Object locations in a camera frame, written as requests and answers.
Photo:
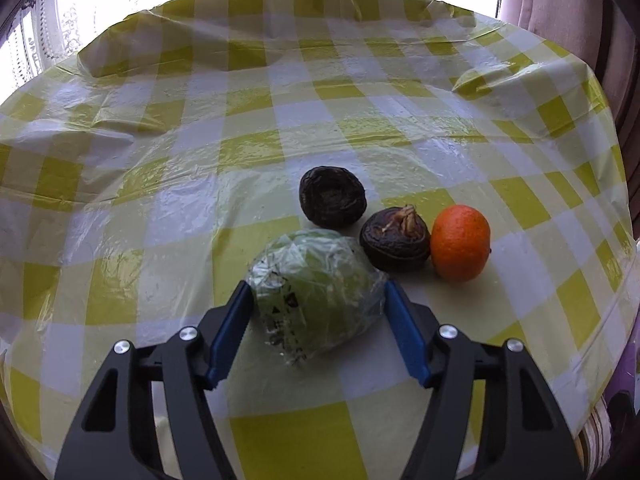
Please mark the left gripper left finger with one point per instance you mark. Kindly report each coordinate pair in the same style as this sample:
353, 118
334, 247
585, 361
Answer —
113, 434

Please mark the orange tangerine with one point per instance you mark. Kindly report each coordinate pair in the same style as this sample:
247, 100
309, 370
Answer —
460, 243

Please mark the dark fruit with stem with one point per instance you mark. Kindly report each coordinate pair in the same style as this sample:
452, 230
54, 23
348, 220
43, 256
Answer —
396, 240

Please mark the green fruit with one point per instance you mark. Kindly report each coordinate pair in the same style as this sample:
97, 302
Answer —
314, 290

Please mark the dark wrinkled passion fruit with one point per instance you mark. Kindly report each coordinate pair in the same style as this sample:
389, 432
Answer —
331, 197

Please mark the yellow white checkered tablecloth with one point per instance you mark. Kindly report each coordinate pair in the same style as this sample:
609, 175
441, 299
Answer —
141, 177

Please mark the pink curtain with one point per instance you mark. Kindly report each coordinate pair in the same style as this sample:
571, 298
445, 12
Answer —
598, 32

